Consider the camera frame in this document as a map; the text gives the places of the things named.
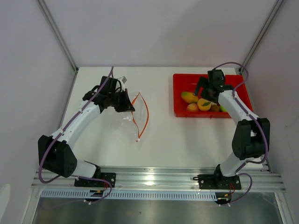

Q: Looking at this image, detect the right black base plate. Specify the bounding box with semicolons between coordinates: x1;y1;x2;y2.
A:
197;174;242;190

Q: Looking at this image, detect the purple cable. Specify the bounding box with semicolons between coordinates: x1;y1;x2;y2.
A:
38;66;117;206
214;62;268;206

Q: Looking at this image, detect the clear orange-zip bag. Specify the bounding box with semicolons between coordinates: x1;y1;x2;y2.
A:
117;91;150;142

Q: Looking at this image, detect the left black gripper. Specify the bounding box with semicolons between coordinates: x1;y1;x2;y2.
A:
109;89;135;113

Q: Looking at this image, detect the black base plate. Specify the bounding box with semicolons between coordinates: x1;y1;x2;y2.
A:
74;173;116;188
197;174;242;190

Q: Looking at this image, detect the white slotted cable duct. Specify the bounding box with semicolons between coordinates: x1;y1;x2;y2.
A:
41;189;228;201

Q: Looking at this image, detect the aluminium mounting rail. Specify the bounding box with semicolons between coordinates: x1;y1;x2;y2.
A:
31;167;286;193

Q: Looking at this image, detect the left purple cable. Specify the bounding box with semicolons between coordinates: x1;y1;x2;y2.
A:
38;66;117;206

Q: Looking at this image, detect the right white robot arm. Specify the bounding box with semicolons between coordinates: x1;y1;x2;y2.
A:
194;69;270;189

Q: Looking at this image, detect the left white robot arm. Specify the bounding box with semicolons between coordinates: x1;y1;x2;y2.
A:
38;76;135;187

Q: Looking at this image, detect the green apple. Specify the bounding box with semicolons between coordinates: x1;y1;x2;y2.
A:
220;105;228;112

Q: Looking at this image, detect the yellow orange with leaf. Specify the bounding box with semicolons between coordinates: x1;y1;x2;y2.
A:
197;98;212;112

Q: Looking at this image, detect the pink peach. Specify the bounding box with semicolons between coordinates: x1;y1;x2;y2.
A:
186;103;199;112

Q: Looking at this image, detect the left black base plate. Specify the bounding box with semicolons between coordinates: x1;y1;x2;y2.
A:
74;173;116;188

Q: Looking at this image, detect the red plastic tray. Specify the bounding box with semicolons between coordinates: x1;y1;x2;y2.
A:
172;74;253;119

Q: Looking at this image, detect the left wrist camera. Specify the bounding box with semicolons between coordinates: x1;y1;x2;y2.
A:
118;76;127;84

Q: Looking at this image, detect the yellow-green mango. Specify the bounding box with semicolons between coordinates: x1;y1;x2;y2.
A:
181;91;199;104

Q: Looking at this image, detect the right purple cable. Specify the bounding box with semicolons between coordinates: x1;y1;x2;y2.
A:
214;62;268;206

